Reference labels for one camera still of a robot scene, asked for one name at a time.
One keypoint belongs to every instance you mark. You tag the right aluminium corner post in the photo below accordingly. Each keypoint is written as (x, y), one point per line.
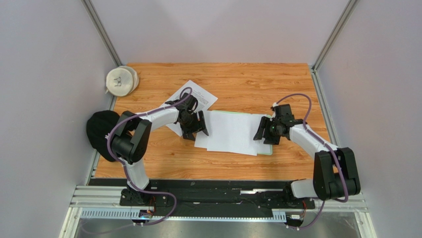
(340, 24)

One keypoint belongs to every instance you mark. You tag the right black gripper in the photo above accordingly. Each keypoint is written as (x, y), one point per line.
(267, 130)

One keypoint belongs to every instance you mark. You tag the black NY baseball cap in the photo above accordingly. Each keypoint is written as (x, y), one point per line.
(98, 126)

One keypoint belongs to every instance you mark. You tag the aluminium corner post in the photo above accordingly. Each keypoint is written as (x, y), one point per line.
(340, 24)
(96, 20)

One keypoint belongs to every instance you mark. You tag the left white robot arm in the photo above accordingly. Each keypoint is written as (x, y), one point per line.
(128, 140)

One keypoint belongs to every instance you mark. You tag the signature page paper sheet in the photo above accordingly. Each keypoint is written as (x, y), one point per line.
(201, 140)

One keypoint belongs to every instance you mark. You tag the text-filled paper sheet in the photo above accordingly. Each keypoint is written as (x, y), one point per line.
(205, 101)

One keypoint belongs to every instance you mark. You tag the cream round zip pouch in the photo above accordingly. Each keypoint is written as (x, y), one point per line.
(121, 81)

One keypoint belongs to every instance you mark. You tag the green clipboard folder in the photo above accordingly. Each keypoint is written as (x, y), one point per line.
(235, 134)

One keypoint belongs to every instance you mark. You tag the left aluminium corner post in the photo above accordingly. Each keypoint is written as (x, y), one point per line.
(96, 20)

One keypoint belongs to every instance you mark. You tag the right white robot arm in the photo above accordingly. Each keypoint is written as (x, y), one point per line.
(335, 174)

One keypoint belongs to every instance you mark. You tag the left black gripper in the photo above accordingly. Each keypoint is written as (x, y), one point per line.
(187, 133)

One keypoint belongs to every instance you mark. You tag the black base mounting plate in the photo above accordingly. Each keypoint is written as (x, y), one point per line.
(215, 198)

